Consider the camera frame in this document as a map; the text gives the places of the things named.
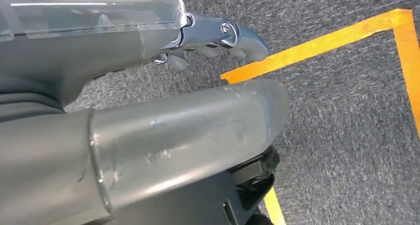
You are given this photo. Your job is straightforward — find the yellow floor tape square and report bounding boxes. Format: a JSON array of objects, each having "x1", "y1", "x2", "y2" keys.
[{"x1": 219, "y1": 8, "x2": 420, "y2": 225}]

